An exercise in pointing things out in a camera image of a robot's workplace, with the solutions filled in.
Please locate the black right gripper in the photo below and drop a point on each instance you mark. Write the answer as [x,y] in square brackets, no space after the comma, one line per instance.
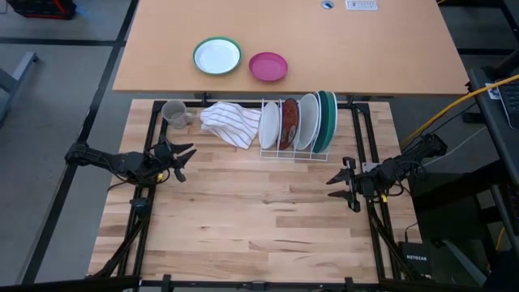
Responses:
[367,182]

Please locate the pink plate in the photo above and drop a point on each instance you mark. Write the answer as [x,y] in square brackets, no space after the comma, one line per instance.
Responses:
[268,66]

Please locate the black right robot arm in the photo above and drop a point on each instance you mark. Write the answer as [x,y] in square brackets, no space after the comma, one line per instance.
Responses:
[417,158]

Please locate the dark red patterned plate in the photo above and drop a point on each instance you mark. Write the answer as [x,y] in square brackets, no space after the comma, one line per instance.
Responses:
[289,123]

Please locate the black laptop keyboard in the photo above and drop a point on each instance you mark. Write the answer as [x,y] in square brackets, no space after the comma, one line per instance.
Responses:
[510,103]

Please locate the red and black crate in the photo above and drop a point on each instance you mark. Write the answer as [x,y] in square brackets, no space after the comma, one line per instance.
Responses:
[40,8]

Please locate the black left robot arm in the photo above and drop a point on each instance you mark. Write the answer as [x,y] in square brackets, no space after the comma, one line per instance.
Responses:
[117,162]

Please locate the grey table leg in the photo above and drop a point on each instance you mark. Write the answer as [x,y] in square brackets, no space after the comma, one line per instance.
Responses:
[18,73]

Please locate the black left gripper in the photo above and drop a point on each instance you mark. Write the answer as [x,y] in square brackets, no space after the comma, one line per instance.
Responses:
[164,156]

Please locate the large white plate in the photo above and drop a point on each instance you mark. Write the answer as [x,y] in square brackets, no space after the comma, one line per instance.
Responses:
[308,121]

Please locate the black metal table frame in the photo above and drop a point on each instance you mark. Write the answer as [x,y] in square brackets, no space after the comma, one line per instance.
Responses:
[140,204]

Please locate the white power strip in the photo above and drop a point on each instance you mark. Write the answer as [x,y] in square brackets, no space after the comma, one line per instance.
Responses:
[361,5]

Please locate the black Netgear network switch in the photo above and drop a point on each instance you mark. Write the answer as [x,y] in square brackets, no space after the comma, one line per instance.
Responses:
[415,259]

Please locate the white plate with green rim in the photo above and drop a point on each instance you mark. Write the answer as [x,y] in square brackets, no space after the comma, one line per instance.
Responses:
[217,56]

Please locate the small white plate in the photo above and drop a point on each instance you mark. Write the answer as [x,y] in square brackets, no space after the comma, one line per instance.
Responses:
[269,125]

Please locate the white striped dish cloth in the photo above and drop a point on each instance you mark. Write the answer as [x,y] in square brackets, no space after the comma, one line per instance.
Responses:
[231,123]

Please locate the large teal plate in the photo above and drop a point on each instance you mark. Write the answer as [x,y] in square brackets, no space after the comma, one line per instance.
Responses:
[327,121]

